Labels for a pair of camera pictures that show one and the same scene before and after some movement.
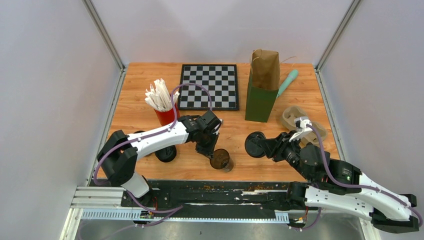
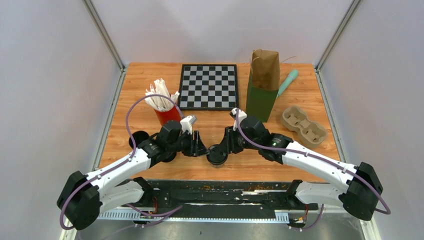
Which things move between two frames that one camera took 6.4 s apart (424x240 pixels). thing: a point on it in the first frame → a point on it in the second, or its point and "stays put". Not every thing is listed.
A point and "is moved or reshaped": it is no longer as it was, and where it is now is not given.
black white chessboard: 220,80 stays put
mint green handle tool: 292,76 stays put
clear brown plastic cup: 221,160 is moved or reshaped
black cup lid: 166,154 stays put
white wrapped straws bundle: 158,96 stays put
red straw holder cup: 167,117 stays put
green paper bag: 264,84 stays put
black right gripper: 275,146 → 228,141
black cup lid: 255,144 is moved or reshaped
